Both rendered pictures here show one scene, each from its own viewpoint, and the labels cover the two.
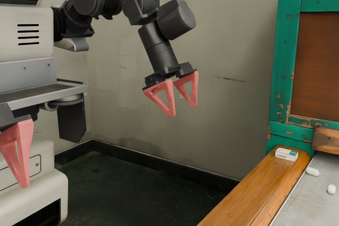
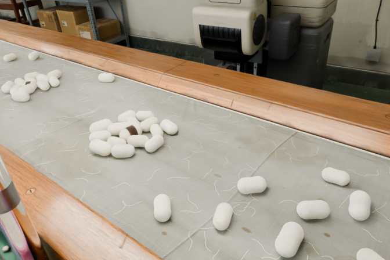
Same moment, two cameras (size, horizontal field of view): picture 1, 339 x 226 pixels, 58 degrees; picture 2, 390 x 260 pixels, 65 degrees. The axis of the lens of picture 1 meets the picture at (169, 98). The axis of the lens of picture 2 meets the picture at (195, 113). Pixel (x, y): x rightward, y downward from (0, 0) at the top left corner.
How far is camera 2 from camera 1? 0.93 m
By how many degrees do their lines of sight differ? 85
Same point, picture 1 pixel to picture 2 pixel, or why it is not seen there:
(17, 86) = not seen: outside the picture
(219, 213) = (219, 70)
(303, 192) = (314, 146)
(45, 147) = not seen: outside the picture
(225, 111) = not seen: outside the picture
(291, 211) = (252, 125)
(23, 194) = (217, 9)
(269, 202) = (251, 99)
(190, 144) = not seen: outside the picture
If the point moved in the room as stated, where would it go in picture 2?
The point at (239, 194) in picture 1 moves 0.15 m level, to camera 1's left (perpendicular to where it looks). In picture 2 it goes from (259, 80) to (248, 55)
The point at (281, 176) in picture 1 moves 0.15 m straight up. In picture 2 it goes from (332, 115) to (352, 16)
